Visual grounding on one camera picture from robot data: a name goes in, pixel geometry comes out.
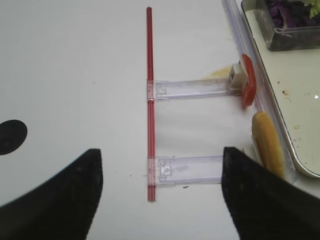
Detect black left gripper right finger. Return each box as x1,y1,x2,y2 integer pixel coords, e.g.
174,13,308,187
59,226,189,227
221,147,320,240

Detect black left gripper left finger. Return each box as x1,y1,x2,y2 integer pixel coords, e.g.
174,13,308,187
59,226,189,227
0,148,104,240

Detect upright tomato slices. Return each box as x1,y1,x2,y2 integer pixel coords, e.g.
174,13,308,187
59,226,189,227
241,53,257,109

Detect upright bun half left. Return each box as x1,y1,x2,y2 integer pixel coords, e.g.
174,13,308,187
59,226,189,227
252,111,286,180

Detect black round table hole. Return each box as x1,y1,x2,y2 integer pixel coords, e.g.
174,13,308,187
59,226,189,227
0,119,28,156

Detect left clear long divider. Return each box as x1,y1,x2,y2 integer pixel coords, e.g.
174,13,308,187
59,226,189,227
221,0,297,184

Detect white pusher block upper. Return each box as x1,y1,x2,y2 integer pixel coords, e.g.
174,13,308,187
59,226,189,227
227,61,248,92

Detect metal tray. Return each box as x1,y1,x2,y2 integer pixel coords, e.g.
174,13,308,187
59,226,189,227
241,0,320,178

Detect clear plastic food container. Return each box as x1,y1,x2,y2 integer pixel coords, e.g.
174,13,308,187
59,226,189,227
254,0,320,51

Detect purple cabbage pile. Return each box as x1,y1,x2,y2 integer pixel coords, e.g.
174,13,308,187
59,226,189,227
264,0,316,29

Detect left red strip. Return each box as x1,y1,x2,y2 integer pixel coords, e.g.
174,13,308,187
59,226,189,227
146,6,157,202

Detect clear rail holding bun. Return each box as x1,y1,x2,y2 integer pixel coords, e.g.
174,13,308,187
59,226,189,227
147,155,223,187

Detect clear rail holding tomato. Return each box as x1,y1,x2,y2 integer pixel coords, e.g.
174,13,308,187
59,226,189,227
146,78,242,101

